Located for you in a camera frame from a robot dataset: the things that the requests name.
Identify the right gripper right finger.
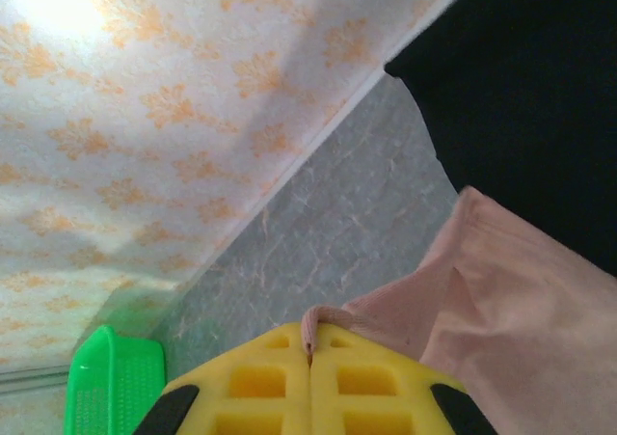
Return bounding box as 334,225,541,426
308,322,498,435

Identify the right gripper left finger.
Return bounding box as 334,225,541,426
136,322,313,435

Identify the green plastic basket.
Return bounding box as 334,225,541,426
65,324,168,435

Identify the pink t-shirt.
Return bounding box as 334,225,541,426
301,186,617,435

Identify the folded black t-shirt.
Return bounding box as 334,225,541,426
383,0,617,278

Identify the aluminium frame post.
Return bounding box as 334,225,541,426
0,363,73,396

